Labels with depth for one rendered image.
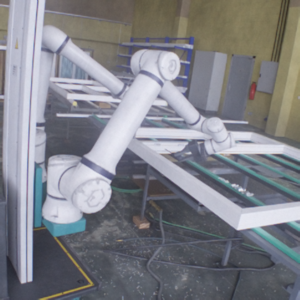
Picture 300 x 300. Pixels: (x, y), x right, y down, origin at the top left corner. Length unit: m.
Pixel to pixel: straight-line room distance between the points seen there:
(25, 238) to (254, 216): 1.04
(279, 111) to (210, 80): 3.15
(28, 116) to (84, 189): 0.41
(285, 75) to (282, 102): 0.73
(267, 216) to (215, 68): 10.34
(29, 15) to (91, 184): 0.71
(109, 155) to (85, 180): 0.13
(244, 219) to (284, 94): 8.16
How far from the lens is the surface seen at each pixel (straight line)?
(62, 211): 1.49
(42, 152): 1.89
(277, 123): 9.48
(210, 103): 11.69
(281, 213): 1.52
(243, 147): 2.67
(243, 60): 11.29
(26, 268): 1.77
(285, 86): 9.41
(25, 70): 1.42
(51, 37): 1.85
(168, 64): 1.38
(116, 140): 1.31
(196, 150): 1.92
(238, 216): 1.35
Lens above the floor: 1.45
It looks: 16 degrees down
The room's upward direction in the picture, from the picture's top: 8 degrees clockwise
